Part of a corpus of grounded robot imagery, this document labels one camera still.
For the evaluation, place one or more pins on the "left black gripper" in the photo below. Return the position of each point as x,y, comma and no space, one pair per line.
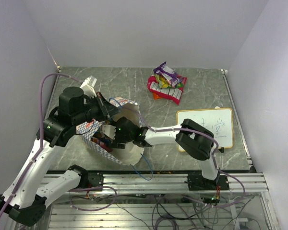
106,109

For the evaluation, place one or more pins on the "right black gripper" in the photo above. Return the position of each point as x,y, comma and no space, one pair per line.
115,143

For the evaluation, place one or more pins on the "blue checkered paper bag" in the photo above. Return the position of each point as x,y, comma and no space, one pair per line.
129,122

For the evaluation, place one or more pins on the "orange snack packet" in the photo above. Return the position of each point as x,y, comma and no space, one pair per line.
156,97

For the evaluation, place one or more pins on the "red white snack bag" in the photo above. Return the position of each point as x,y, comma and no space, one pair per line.
173,94

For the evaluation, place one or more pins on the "green yellow candy bag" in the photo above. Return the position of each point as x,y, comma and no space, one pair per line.
163,83

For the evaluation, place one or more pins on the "purple snack packet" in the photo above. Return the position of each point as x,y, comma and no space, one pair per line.
169,74

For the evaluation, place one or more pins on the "blue candy bag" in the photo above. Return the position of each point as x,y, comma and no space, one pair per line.
102,141

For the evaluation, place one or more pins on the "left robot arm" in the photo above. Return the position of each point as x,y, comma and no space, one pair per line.
25,201

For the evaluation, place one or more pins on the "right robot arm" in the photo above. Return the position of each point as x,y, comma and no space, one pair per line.
193,138

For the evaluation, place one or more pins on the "small whiteboard with writing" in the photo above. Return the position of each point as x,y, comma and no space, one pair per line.
218,120

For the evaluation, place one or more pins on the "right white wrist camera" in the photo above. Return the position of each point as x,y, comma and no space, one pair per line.
109,131

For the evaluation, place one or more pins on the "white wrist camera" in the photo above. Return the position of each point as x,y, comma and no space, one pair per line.
88,86
109,131

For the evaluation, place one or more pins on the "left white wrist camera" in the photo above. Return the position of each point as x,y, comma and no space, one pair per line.
88,86

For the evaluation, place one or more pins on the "aluminium rail frame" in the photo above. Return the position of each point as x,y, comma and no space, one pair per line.
118,198

